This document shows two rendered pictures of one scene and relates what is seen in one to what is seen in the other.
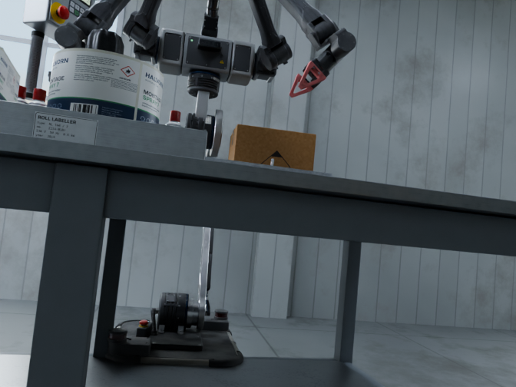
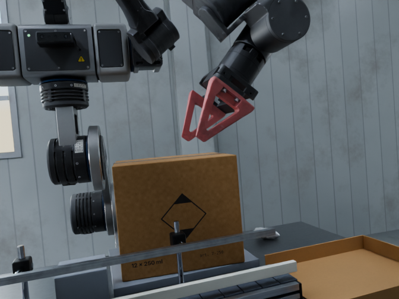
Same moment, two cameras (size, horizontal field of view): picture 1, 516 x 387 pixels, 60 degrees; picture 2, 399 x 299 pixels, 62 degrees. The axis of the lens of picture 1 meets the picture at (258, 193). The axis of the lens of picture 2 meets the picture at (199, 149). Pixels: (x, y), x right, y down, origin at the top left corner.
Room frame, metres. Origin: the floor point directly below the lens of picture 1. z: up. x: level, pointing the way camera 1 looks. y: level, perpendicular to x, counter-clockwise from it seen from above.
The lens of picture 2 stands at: (0.83, -0.07, 1.17)
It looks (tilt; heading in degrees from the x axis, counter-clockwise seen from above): 2 degrees down; 357
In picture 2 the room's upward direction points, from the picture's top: 5 degrees counter-clockwise
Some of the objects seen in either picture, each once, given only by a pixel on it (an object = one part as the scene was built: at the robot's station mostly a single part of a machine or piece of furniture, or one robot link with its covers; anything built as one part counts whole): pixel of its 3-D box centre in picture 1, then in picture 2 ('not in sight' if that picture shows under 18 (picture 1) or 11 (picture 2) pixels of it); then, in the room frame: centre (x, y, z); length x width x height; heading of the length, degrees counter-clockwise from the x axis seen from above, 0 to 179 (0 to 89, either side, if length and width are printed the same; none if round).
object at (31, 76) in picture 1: (33, 65); not in sight; (1.34, 0.73, 1.18); 0.04 x 0.04 x 0.21
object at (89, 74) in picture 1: (106, 107); not in sight; (0.83, 0.30, 0.95); 0.20 x 0.20 x 0.14
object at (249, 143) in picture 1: (268, 168); (174, 207); (1.74, -0.03, 0.99); 0.30 x 0.24 x 0.27; 99
